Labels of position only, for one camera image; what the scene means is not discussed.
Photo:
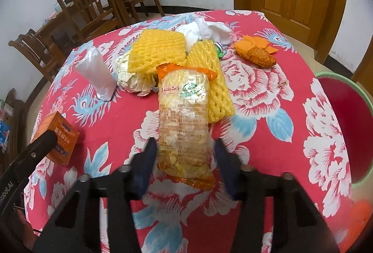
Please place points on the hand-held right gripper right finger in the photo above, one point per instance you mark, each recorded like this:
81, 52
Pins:
226, 167

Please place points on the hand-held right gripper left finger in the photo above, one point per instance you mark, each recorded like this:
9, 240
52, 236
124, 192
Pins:
145, 167

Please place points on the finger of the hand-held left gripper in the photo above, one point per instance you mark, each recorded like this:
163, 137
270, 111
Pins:
38, 146

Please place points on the orange cardboard box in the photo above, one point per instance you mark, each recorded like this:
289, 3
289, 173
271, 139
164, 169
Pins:
65, 136

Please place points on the clear orange-edged snack packet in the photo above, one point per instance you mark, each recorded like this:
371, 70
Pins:
183, 125

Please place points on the long yellow foam net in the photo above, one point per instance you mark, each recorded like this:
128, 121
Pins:
219, 95

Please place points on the white plastic bag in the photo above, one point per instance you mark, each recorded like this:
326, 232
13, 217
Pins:
96, 75

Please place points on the square yellow foam net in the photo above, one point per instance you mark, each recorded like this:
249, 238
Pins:
157, 52

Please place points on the small green packet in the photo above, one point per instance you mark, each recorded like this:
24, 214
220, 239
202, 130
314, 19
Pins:
220, 50

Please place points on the red basin with green rim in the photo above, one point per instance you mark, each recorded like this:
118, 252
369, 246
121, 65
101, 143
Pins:
343, 107

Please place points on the red floral tablecloth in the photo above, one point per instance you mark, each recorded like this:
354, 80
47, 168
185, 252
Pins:
276, 130

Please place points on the crumpled cream wrapper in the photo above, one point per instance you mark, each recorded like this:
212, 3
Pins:
128, 75

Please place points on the white cloth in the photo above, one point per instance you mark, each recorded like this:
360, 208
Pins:
218, 31

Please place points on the orange plastic stool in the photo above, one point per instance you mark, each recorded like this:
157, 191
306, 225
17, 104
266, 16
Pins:
359, 221

